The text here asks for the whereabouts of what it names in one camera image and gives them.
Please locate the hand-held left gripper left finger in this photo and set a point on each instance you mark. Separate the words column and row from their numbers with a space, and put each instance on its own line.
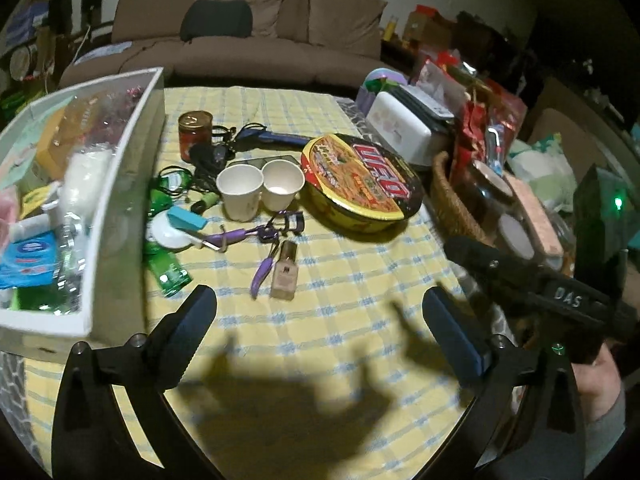
column 200, row 320

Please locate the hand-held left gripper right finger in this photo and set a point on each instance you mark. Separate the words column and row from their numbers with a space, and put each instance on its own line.
column 450, row 330

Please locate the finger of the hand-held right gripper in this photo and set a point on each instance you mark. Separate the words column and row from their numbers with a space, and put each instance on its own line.
column 490, row 262

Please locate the white storage box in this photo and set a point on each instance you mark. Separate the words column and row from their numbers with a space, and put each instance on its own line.
column 125, row 200

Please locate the instant noodle bowl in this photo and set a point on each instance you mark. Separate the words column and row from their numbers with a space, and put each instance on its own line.
column 360, row 175

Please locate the person's right forearm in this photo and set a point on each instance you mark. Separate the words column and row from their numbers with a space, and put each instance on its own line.
column 605, row 440

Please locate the person's right hand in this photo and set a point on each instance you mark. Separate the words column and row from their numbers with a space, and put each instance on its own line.
column 597, row 385

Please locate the green plastic packet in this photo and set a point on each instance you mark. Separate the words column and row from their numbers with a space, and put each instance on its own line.
column 167, row 272

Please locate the pink speckled packet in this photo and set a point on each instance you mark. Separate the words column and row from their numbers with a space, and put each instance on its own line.
column 535, row 220

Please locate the wicker basket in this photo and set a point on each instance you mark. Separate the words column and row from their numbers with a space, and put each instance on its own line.
column 450, row 205

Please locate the white round jar lid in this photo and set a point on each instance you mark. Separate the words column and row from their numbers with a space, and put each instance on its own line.
column 167, row 234

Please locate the beige foundation bottle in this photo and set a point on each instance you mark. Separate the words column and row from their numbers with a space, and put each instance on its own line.
column 284, row 275

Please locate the teal rectangular block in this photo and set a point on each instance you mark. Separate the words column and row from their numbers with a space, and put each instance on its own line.
column 187, row 218

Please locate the pale green printed bag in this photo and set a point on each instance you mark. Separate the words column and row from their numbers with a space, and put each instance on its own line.
column 545, row 170

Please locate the purple eyelash curler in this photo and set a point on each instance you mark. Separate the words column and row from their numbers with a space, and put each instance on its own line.
column 265, row 232

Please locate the green lipstick tube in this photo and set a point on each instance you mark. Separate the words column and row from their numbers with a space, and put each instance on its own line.
column 205, row 203

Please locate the white paper cup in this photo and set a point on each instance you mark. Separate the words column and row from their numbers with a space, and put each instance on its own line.
column 282, row 185
column 240, row 195

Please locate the red snack packets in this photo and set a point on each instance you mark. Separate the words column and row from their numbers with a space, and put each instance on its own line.
column 470, row 130

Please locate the white plastic case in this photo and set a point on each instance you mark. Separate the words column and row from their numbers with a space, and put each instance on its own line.
column 395, row 125

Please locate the white cotton pack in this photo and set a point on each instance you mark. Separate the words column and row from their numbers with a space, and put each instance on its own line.
column 87, row 180

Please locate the blue packet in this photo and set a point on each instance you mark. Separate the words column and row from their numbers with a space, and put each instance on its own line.
column 25, row 260

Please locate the brown lidded jar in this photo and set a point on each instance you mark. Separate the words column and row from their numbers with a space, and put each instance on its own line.
column 195, row 135

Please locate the clear packet with red print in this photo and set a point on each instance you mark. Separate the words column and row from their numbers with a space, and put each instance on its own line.
column 440, row 82

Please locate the purple lidded container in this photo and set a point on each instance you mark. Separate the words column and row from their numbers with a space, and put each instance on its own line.
column 385, row 77

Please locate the yellow carton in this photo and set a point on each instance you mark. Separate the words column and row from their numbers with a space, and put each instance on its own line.
column 52, row 145

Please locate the cardboard boxes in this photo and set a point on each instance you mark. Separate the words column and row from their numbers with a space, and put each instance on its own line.
column 425, row 25

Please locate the yellow bottle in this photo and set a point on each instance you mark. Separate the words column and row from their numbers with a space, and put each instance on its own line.
column 392, row 30

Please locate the pale green carton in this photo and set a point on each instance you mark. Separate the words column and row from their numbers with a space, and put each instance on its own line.
column 22, row 140

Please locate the brown sofa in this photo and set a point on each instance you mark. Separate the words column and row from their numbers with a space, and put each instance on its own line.
column 250, row 55

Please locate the dark cushion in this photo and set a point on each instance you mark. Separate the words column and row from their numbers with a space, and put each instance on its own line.
column 215, row 20

